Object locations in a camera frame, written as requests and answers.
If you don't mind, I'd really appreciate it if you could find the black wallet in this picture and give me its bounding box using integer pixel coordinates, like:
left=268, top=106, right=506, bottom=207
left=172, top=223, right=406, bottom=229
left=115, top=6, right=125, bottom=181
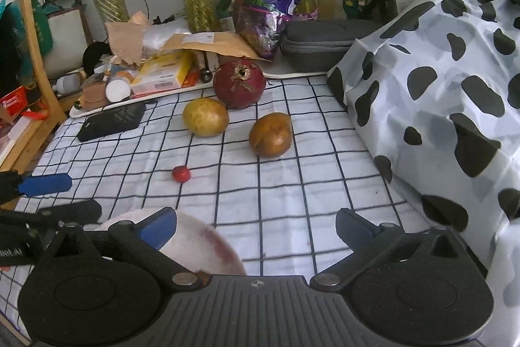
left=77, top=102, right=146, bottom=142

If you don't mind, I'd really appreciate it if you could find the wooden chair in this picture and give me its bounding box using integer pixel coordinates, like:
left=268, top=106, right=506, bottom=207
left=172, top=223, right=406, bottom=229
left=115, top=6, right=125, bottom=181
left=0, top=0, right=68, bottom=174

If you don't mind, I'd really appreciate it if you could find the purple snack bag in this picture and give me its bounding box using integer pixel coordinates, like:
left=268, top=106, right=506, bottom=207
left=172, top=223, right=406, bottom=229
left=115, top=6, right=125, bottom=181
left=235, top=0, right=315, bottom=61

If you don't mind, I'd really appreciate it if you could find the white plastic bag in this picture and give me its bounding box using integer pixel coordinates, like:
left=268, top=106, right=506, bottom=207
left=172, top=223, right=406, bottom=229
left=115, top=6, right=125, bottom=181
left=142, top=22, right=191, bottom=51

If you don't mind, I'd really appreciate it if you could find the red box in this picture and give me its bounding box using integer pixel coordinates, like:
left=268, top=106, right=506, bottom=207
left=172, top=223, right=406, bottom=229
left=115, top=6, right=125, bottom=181
left=0, top=86, right=30, bottom=125

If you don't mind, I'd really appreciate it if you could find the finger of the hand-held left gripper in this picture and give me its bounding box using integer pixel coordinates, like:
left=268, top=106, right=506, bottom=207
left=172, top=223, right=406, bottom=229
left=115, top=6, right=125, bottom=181
left=0, top=199, right=103, bottom=228
left=0, top=173, right=73, bottom=205

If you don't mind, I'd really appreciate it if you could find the teal cloth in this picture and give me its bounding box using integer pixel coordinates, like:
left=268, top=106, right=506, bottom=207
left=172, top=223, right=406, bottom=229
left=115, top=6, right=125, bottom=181
left=0, top=0, right=54, bottom=55

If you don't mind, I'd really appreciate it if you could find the black round object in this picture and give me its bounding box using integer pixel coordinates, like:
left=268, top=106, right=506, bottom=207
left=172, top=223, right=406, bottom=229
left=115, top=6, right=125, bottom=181
left=83, top=42, right=110, bottom=76

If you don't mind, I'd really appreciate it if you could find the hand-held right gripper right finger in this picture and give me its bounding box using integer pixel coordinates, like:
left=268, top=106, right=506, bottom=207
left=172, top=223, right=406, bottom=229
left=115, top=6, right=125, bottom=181
left=311, top=207, right=474, bottom=287

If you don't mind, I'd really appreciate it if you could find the grey zip case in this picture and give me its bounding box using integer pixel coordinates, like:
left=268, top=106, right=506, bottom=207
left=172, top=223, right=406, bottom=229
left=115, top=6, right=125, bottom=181
left=280, top=19, right=384, bottom=73

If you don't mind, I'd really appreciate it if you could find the white checkered bed sheet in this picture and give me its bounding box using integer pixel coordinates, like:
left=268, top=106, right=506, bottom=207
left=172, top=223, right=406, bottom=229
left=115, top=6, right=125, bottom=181
left=0, top=73, right=433, bottom=333

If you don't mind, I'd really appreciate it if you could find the brown padded envelope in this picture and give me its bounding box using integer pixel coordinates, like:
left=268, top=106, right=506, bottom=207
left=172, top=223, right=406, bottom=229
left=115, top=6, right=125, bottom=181
left=164, top=32, right=273, bottom=64

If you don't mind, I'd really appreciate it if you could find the brown paper bag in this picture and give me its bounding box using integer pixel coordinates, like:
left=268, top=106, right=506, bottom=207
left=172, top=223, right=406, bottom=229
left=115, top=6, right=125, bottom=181
left=105, top=11, right=149, bottom=67

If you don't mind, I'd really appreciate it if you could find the white cylinder container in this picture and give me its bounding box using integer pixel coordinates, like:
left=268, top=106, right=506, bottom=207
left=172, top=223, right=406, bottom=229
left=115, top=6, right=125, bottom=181
left=105, top=79, right=133, bottom=103

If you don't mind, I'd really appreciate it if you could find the small brown pouch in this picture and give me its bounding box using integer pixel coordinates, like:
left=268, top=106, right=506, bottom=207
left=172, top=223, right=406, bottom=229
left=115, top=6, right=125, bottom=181
left=79, top=85, right=108, bottom=110

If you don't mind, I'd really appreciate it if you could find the small white bottle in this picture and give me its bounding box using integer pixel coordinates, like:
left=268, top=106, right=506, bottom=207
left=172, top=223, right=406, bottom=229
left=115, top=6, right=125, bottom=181
left=53, top=74, right=82, bottom=95

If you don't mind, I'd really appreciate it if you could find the brown round fruit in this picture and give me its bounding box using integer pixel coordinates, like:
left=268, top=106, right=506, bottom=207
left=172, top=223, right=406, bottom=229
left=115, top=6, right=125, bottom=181
left=249, top=112, right=293, bottom=158

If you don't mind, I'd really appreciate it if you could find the yellow green mango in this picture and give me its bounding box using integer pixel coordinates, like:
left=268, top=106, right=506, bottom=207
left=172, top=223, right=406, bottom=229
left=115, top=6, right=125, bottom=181
left=182, top=98, right=230, bottom=137

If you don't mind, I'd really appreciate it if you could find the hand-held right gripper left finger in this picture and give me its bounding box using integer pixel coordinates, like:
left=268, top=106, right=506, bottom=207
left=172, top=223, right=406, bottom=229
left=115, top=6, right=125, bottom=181
left=34, top=207, right=202, bottom=287

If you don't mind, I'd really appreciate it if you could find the cow print blanket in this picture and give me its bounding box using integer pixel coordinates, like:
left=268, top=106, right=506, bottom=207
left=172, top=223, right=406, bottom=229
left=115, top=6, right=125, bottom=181
left=327, top=0, right=520, bottom=331

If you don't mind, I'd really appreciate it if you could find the white floral plate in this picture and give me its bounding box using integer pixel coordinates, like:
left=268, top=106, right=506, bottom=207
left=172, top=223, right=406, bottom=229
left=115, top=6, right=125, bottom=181
left=95, top=209, right=248, bottom=277

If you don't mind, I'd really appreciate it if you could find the dark red pomegranate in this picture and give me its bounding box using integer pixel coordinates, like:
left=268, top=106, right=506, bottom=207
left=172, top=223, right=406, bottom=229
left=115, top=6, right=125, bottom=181
left=213, top=60, right=267, bottom=110

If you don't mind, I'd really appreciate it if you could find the white flat tray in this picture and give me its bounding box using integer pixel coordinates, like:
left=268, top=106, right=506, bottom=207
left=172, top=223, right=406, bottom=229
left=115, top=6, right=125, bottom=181
left=69, top=71, right=330, bottom=118

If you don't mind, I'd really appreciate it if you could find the yellow cardboard box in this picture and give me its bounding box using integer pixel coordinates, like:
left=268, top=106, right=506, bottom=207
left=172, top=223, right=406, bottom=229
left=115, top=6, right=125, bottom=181
left=131, top=50, right=193, bottom=96

